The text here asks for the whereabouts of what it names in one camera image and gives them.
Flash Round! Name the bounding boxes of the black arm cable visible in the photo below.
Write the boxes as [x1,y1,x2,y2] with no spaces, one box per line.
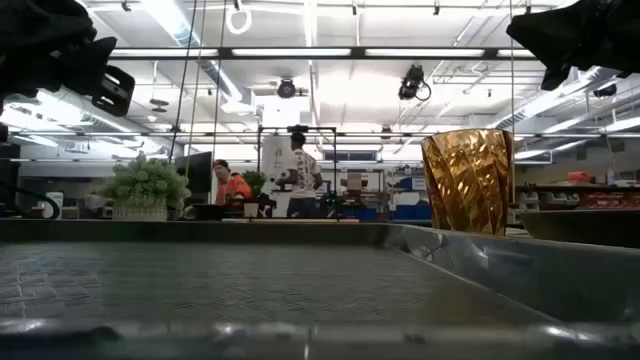
[0,181,62,220]

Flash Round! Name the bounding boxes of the black overhead light bar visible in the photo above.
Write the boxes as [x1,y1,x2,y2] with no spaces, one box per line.
[107,46,539,61]

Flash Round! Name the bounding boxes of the amber faceted cup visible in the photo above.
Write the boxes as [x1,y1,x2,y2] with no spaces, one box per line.
[420,128,515,237]

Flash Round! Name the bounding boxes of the white cabinet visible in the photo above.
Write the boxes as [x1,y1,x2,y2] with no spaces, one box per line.
[260,134,297,219]

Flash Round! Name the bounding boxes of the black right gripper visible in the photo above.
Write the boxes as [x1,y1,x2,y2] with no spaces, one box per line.
[505,0,640,92]

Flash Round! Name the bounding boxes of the white canister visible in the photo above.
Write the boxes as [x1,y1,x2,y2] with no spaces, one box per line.
[43,191,65,220]

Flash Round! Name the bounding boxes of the black round plate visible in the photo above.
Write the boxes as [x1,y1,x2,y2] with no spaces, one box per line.
[517,208,640,250]

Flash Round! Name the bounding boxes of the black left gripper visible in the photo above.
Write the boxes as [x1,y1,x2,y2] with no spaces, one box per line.
[0,0,136,119]

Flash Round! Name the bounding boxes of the person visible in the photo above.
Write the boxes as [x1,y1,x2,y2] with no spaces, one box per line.
[212,158,255,207]
[276,131,324,220]

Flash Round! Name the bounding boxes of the shelf with storage bins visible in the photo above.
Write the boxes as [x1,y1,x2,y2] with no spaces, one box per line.
[514,172,640,226]

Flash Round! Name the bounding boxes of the black monitor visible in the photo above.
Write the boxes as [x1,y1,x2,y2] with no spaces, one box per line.
[174,151,214,206]

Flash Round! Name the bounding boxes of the black hanging cable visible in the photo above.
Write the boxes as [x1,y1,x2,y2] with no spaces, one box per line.
[168,0,199,162]
[185,0,208,176]

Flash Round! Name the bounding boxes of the blue storage bins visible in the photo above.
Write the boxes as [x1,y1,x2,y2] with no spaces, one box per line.
[392,202,434,222]

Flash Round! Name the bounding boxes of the white hanging ring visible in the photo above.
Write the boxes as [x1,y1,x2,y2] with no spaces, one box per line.
[225,3,253,36]

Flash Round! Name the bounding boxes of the small potted green plant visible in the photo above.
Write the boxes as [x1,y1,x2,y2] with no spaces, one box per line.
[241,169,269,219]

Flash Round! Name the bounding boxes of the black ceiling camera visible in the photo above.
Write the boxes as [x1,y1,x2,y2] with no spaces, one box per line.
[398,63,432,102]

